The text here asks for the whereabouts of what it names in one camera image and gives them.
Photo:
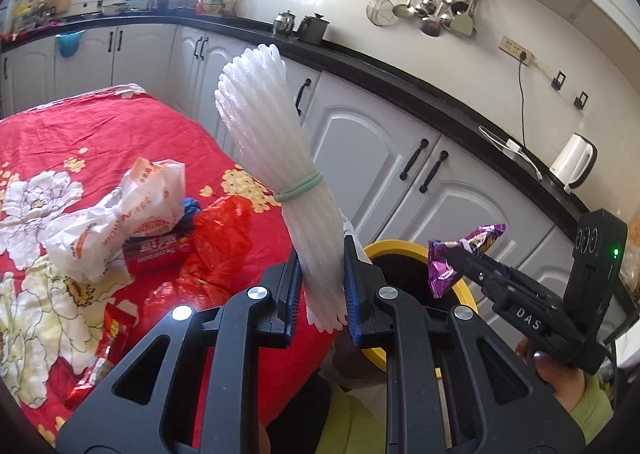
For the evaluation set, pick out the group of condiment bottles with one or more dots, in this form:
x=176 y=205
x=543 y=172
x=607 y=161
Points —
x=215 y=4

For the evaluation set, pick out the black countertop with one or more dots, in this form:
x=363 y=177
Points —
x=400 y=86

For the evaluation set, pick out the clear bag of fruit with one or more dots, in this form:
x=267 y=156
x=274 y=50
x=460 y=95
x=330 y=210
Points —
x=631 y=259

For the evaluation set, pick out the white electric kettle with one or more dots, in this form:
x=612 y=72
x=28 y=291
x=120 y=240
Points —
x=570 y=164

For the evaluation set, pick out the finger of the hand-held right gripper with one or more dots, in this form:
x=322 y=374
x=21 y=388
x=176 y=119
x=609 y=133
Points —
x=477 y=289
x=475 y=266

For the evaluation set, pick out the person's yellow green clothing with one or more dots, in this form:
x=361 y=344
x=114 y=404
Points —
x=360 y=429

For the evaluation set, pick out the red snack wrapper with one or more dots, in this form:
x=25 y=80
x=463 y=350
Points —
x=110 y=334

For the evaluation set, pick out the person's right hand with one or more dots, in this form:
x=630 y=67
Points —
x=560 y=384

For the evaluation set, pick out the person's right forearm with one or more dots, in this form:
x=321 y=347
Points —
x=595 y=409

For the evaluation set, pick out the red plastic bag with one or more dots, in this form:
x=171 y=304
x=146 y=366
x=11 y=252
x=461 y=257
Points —
x=225 y=244

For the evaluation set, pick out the dark metal pot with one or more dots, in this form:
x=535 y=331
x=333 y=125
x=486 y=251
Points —
x=313 y=30

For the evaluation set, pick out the black wall hook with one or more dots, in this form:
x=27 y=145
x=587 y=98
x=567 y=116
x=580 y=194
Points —
x=581 y=100
x=558 y=81

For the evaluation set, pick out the steel teapot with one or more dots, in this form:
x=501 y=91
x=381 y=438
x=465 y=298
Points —
x=284 y=25

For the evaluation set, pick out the blue hanging bag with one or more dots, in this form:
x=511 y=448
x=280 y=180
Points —
x=69 y=45

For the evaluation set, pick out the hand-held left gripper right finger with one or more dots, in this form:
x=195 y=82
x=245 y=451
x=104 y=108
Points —
x=352 y=294

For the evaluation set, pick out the wall power outlet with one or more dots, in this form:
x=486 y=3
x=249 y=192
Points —
x=515 y=48

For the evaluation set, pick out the dark ladle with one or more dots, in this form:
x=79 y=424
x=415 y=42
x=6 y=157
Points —
x=431 y=28

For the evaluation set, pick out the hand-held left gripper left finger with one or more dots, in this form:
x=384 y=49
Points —
x=292 y=294

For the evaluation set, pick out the white foam net bundle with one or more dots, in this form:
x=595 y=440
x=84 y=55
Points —
x=270 y=134

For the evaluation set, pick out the pale green spatula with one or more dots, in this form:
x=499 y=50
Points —
x=462 y=24

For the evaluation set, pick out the purple snack wrapper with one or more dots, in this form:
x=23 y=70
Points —
x=440 y=269

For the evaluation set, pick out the yellow rimmed trash bin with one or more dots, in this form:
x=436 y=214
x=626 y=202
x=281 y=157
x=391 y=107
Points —
x=395 y=245

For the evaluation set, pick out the white printed plastic bag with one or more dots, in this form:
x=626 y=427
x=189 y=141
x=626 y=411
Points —
x=150 y=194

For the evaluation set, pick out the red floral blanket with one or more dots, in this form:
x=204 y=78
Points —
x=75 y=134

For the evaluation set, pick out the green elastic band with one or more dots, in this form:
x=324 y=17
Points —
x=300 y=186

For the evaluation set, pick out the red packet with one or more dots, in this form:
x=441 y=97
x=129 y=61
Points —
x=160 y=254

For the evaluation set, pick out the blue cloth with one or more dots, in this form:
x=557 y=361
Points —
x=191 y=211

